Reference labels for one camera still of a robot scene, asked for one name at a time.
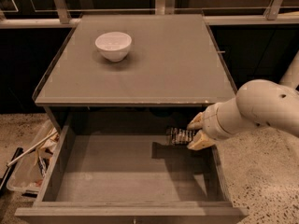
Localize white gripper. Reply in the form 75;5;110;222
187;103;232;150

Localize dark chocolate rxbar wrapper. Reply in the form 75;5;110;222
166;127;196;146

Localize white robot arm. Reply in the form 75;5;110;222
187;52;299;150

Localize open grey top drawer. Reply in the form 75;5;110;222
14;123;249;224

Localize grey cabinet with glass top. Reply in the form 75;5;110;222
34;14;236;128

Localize white ceramic bowl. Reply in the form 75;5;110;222
95;32;132;62

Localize white stick in bin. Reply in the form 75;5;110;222
7;131;58;167

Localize snack packets in bin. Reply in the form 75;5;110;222
34;132;60;188

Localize clear plastic bin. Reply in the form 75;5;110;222
7;120;56;194

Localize black flat object on floor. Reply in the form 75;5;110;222
0;147;23;196

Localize metal railing frame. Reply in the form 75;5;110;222
0;0;299;28

